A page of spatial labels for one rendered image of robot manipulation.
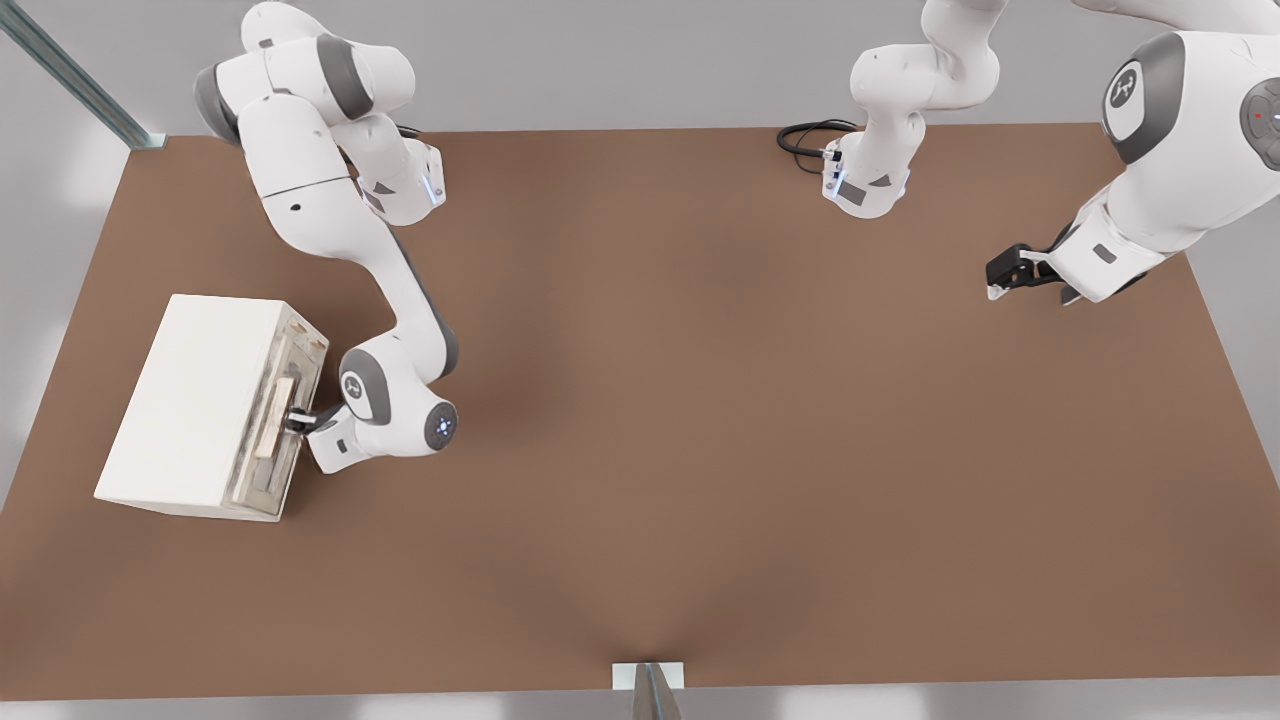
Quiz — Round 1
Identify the pale oven door handle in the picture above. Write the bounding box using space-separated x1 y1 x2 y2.
254 377 297 460

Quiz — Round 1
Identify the glass oven door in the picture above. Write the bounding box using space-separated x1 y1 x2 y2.
224 305 331 523

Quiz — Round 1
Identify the white oven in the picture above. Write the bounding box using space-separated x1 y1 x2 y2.
94 293 331 523

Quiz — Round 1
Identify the black cable loop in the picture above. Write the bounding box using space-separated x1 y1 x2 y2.
777 119 863 163

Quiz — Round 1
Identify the silver frame post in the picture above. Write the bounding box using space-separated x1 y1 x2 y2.
612 661 687 720
0 0 168 151

